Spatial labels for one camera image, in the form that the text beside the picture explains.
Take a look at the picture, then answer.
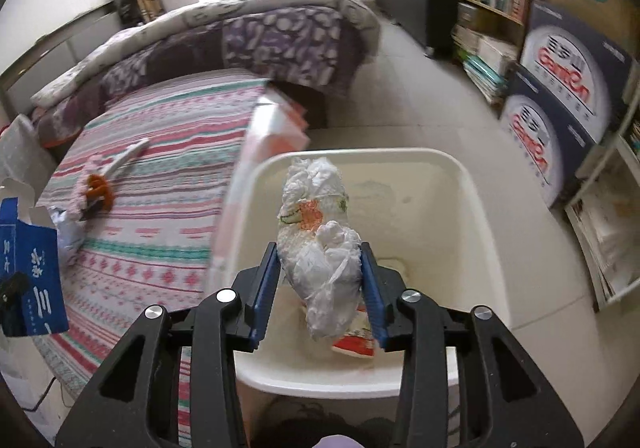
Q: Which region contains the blue white carton box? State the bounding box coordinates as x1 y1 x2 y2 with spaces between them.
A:
0 178 68 338

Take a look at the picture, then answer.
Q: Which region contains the red white snack bag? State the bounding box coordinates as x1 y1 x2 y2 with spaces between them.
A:
299 256 407 360

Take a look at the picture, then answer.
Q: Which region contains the white plastic bag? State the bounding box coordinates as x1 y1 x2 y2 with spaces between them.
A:
277 156 362 338

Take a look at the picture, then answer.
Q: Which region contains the crumpled light blue paper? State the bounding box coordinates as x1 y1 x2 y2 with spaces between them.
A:
48 206 86 270

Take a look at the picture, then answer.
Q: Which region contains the pink knitted cloth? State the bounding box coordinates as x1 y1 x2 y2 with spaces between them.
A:
66 154 102 217

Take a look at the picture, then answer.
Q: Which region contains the grey checked covered chair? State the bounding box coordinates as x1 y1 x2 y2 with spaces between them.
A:
0 114 56 197

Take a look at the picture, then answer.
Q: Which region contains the bed with patterned sheet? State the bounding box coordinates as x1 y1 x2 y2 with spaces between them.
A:
29 66 312 448

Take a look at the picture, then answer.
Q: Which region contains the white plastic tool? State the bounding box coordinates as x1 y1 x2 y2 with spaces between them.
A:
99 138 150 180

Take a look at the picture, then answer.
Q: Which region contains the grey headboard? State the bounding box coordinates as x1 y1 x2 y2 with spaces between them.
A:
1 2 122 122

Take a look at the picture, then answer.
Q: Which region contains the dark blue cardboard box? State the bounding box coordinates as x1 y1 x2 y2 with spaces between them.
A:
520 0 639 144
500 64 596 208

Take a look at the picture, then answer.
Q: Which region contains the purple floral folded quilt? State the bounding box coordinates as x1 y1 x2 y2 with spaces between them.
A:
32 0 381 148

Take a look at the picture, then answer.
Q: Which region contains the black cabinet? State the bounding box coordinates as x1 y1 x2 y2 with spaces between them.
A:
375 0 459 59

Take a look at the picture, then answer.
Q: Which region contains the wooden bookshelf with books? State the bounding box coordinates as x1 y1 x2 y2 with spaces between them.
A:
452 0 529 107

